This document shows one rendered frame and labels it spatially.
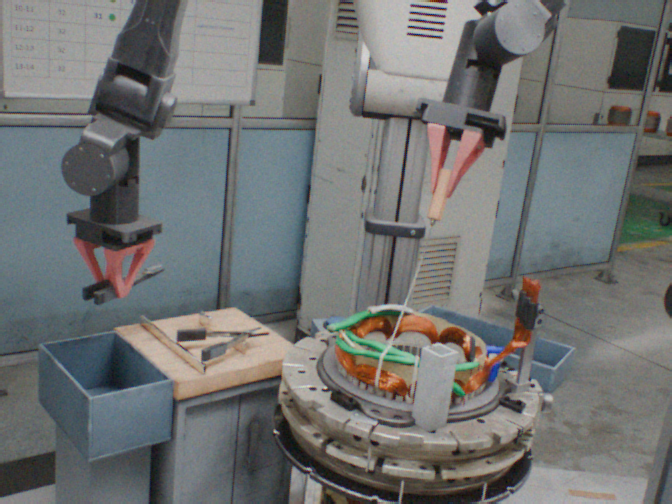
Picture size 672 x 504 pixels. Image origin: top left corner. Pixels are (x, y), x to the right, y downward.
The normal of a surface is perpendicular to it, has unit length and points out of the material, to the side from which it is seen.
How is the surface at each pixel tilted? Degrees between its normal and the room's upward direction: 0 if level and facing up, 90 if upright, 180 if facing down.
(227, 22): 90
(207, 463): 90
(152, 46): 95
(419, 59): 90
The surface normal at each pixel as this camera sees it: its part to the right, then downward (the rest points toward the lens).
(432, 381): -0.74, 0.11
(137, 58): -0.04, 0.36
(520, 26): 0.22, 0.03
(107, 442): 0.62, 0.29
